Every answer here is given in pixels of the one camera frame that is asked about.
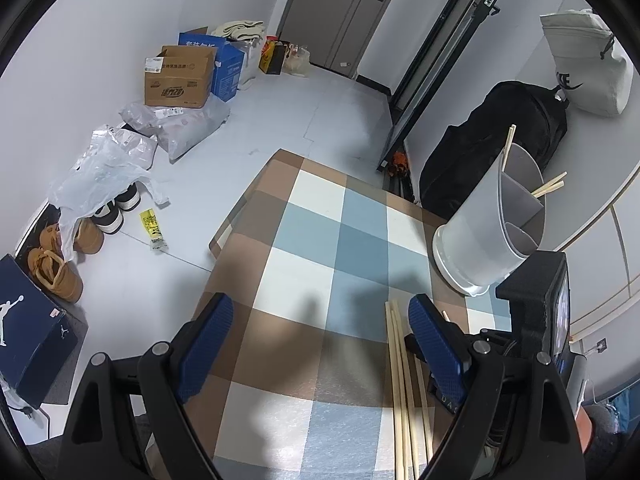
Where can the beige folded cloth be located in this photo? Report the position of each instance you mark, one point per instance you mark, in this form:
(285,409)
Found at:
(240,30)

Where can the checkered tablecloth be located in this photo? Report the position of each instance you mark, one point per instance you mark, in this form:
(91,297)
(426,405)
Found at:
(320,240)

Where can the blue carton box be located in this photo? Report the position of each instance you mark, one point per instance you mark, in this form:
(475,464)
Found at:
(230,75)

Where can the brown boot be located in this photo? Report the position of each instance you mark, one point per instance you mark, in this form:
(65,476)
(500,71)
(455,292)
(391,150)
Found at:
(52,272)
(87,235)

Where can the large grey mailer bag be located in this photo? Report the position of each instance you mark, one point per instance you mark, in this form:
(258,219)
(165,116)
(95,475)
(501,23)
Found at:
(190,127)

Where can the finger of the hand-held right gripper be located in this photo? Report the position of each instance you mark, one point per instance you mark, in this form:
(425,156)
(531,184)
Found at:
(445,401)

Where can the clear plastic bag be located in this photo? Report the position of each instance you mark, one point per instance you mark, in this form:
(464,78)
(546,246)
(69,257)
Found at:
(95,180)

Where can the person's right forearm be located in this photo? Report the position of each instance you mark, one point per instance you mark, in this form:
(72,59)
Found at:
(602,422)

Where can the white duffel bag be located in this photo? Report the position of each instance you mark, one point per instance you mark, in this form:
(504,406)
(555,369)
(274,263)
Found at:
(590,60)

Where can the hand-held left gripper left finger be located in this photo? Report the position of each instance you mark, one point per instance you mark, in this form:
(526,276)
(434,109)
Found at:
(205,350)

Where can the yellow packet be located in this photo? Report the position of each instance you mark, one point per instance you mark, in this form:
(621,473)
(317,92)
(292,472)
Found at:
(151,227)

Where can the wooden chopstick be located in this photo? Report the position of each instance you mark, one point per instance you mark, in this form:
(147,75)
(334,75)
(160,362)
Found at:
(550,182)
(508,147)
(551,190)

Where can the black backpack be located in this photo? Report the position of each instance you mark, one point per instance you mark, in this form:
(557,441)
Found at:
(480,130)

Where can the red bag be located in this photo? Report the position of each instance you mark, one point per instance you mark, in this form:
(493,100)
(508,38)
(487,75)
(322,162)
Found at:
(265,46)

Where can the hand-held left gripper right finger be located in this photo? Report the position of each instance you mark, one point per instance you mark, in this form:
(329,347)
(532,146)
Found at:
(435,345)

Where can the brown cardboard box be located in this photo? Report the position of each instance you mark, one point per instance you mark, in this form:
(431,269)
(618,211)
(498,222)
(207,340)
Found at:
(175,85)

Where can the orange black object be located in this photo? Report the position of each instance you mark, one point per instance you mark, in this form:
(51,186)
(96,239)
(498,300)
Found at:
(398,162)

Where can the black yellow paper bag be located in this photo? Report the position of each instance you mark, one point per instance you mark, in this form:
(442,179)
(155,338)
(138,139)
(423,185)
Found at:
(275,60)

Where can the small crumpled grey mailer bag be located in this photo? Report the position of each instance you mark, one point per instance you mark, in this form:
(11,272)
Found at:
(137,117)

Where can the grey door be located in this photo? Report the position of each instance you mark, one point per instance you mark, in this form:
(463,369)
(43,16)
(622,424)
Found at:
(325,15)

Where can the white utensil holder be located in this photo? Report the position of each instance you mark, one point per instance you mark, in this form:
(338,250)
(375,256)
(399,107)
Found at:
(475,240)

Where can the black white sneaker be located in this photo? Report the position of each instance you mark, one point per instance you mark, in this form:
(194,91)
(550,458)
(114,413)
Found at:
(127,197)
(107,217)

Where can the translucent plastic bag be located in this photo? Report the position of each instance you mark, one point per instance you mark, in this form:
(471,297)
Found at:
(297,62)

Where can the blue shoe box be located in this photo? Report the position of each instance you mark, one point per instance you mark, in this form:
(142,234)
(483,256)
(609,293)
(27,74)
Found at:
(30,320)

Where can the white plastic packet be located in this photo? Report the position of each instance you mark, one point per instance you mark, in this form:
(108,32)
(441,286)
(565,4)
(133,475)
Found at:
(130,147)

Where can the pile of wooden chopsticks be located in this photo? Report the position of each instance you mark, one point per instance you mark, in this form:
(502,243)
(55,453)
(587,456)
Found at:
(397,385)

